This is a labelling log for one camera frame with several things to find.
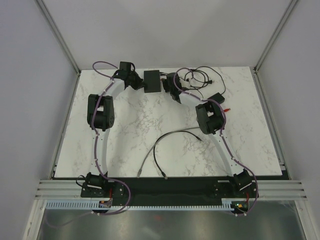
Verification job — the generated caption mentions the black network switch box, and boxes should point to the black network switch box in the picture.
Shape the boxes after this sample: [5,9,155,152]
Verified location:
[143,70,161,93]

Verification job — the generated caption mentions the grey ethernet cable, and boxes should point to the grey ethernet cable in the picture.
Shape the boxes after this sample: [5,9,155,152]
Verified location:
[137,126,201,179]

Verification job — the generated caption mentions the black ethernet cable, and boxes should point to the black ethernet cable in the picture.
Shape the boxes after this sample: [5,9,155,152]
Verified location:
[152,130,204,180]

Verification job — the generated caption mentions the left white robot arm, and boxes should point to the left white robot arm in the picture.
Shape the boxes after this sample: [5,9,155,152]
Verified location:
[87,70,144,179]

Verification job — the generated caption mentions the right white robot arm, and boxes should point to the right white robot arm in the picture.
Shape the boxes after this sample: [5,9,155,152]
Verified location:
[162,73,253,197]

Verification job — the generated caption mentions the black power adapter brick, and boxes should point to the black power adapter brick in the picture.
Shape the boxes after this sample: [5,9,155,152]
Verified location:
[208,92,225,104]

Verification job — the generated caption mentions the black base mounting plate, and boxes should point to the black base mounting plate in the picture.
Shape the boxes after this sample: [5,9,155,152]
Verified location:
[80,176,257,206]

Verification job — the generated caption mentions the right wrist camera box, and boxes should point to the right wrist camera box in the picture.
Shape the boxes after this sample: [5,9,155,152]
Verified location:
[166,72,183,91]

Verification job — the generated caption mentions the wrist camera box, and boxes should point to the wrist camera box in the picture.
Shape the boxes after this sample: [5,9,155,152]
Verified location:
[119,61,136,72]
[166,72,183,91]

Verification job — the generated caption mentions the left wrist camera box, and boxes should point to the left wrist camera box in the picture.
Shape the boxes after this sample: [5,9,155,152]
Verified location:
[119,61,136,72]

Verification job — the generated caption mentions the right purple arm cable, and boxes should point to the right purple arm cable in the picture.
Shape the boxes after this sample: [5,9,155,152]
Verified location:
[172,67,259,217]

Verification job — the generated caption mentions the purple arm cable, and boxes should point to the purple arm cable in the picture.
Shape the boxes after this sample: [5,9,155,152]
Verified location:
[172,67,259,217]
[44,60,133,228]

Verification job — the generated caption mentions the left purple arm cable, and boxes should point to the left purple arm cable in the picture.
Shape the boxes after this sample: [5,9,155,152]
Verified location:
[44,60,133,228]

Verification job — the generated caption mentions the black power cord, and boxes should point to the black power cord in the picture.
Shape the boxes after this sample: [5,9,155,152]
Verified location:
[182,65,227,99]

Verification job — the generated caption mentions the left aluminium frame post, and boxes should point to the left aluminium frame post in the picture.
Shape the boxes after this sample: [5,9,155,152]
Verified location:
[34,0,81,76]

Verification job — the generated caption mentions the aluminium frame post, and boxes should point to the aluminium frame post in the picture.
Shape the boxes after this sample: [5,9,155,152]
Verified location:
[252,0,300,75]
[34,0,81,76]

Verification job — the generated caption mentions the white slotted cable duct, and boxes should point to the white slotted cable duct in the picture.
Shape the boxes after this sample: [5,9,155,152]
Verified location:
[45,199,250,211]

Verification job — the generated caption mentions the aluminium front rail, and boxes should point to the aluminium front rail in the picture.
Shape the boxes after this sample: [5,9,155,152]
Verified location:
[35,180,307,201]

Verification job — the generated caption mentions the right aluminium frame post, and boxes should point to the right aluminium frame post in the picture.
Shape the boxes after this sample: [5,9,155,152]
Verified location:
[252,0,300,75]

